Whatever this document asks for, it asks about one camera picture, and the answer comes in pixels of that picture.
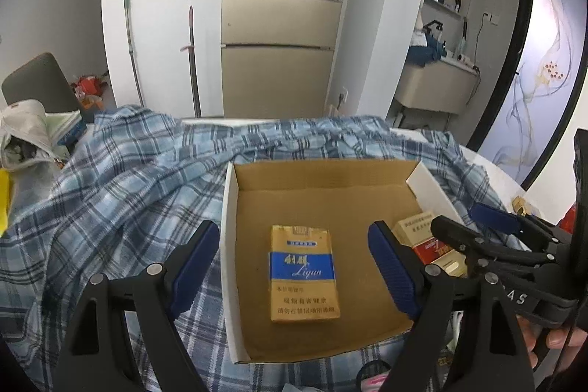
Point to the beige sink cabinet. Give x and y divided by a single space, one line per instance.
436 86

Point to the black framed floral door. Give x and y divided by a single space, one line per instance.
542 52

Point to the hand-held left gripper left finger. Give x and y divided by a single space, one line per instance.
197 268

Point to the white wall socket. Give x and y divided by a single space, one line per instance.
492 18
343 97

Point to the red and white cigarette pack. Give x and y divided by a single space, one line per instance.
425 246

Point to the black faucet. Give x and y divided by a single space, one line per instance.
432 27

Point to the yellow and blue cigarette pack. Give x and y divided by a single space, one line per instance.
303 272

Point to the white bag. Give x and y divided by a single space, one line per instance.
27 121

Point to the person's right hand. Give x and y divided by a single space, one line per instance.
556 339

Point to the cardboard box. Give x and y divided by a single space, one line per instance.
294 199

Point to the stack of books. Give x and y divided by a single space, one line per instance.
69 128

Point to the blue plaid cloth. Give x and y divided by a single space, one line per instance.
115 190

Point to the pink round object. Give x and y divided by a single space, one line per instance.
373 380

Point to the red toy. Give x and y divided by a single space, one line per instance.
89 85

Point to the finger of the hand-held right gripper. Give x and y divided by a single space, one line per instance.
495 216
468 246

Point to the yellow sheet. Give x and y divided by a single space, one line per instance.
3 203

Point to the grey chair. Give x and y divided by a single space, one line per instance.
41 79

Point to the white hair dryer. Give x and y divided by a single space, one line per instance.
464 59

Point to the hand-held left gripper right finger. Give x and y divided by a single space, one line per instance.
393 272

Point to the gold refrigerator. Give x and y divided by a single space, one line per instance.
280 20

